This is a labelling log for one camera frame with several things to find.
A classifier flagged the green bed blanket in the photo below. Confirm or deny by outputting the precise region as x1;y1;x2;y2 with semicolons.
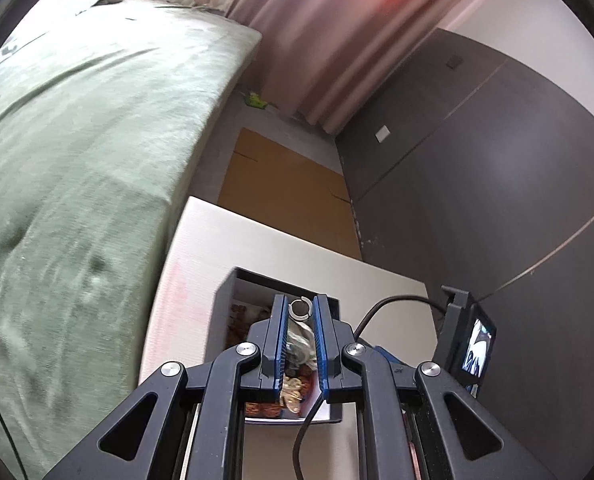
0;0;261;479

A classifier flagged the green object on floor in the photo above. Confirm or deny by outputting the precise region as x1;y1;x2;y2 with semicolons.
244;91;268;110

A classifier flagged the dark grey wardrobe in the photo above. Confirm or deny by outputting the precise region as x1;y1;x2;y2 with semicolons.
337;29;594;479

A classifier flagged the gold butterfly pendant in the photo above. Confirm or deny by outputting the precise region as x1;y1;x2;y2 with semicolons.
280;376;303;415

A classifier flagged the black cable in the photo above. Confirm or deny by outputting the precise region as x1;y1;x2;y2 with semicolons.
293;294;451;480

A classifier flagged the light green crumpled duvet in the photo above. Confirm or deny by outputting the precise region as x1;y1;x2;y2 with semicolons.
0;0;124;64

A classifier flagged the black jewelry box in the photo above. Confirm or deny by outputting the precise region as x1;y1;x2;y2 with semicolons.
205;268;320;426

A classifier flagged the pink curtain right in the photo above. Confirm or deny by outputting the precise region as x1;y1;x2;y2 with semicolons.
227;0;461;134

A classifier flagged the white wall switch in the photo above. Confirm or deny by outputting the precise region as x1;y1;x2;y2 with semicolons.
375;125;390;143

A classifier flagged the brown cardboard floor sheet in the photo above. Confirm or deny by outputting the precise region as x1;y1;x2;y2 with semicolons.
218;128;361;259

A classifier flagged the silver ring bangle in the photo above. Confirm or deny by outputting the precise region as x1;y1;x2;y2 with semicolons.
286;296;315;361

